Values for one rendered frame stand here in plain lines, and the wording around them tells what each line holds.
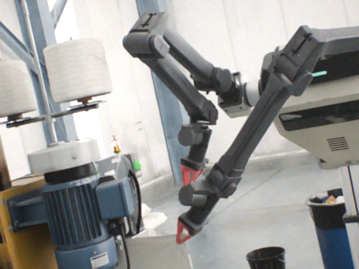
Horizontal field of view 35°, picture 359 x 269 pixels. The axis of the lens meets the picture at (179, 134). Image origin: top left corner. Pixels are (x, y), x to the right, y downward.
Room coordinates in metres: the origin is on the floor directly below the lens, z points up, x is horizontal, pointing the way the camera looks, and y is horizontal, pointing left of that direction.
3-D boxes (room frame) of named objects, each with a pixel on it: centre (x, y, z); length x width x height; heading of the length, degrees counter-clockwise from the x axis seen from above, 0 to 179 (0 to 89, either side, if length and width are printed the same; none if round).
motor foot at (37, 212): (1.43, 0.39, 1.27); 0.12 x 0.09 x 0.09; 152
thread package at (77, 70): (1.56, 0.24, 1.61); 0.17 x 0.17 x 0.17
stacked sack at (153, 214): (5.17, 0.60, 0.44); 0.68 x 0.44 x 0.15; 152
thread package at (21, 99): (1.68, 0.47, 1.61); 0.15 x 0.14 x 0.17; 62
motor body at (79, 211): (1.42, 0.30, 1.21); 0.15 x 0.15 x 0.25
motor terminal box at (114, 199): (1.42, 0.19, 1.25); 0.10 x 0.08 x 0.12; 177
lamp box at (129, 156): (1.96, 0.20, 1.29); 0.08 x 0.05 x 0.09; 62
